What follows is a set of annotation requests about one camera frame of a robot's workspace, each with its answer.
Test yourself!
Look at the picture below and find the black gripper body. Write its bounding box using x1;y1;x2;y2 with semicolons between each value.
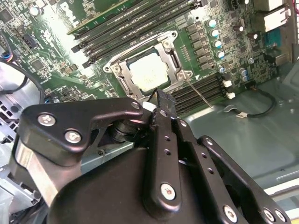
48;146;221;224

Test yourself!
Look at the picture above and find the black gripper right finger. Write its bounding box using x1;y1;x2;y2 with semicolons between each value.
163;92;292;224

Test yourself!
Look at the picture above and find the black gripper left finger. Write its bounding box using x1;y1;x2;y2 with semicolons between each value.
14;88;183;214

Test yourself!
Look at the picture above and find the silver CPU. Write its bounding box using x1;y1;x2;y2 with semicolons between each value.
128;52;170;92

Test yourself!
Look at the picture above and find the metal socket cover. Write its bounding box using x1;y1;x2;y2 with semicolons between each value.
115;44;187;98

